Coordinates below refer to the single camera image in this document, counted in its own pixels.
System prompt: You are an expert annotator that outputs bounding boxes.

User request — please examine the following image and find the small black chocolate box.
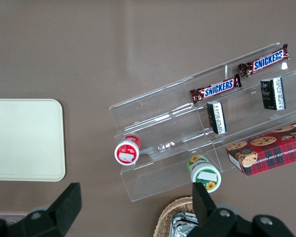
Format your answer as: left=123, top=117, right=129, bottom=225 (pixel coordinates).
left=206, top=100, right=228, bottom=135
left=259, top=76, right=286, bottom=112

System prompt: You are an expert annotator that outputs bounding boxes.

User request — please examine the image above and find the cream plastic tray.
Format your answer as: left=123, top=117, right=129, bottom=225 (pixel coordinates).
left=0, top=98, right=66, bottom=183

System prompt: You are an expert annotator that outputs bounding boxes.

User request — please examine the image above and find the red lidded cup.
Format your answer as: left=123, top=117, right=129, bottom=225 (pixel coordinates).
left=113, top=134, right=142, bottom=166

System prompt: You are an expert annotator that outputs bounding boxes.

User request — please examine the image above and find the light oval wicker basket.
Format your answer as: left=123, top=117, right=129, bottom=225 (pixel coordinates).
left=153, top=196, right=200, bottom=237

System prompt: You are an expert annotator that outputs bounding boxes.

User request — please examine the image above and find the Snickers chocolate bar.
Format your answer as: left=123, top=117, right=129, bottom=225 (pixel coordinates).
left=237, top=43, right=290, bottom=78
left=189, top=74, right=243, bottom=105

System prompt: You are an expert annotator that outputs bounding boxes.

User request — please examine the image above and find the red tartan cookie box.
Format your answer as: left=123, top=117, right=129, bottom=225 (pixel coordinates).
left=225, top=119, right=296, bottom=177

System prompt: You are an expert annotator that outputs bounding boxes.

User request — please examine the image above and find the clear acrylic step shelf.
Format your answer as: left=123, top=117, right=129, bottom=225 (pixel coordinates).
left=183, top=42, right=296, bottom=174
left=109, top=78, right=223, bottom=203

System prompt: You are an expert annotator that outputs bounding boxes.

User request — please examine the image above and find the green lidded sunflower cup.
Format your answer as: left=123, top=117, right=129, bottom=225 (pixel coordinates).
left=186, top=154, right=222, bottom=194

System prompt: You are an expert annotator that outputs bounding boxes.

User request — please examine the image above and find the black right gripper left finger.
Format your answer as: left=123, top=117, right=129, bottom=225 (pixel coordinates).
left=19, top=182, right=83, bottom=237

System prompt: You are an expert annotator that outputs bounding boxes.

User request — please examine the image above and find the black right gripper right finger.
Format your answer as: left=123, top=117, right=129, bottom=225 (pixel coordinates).
left=191, top=183, right=238, bottom=237

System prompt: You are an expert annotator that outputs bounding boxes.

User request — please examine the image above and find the aluminium foil tray stack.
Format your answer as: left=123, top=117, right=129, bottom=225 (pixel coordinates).
left=171, top=211, right=200, bottom=237

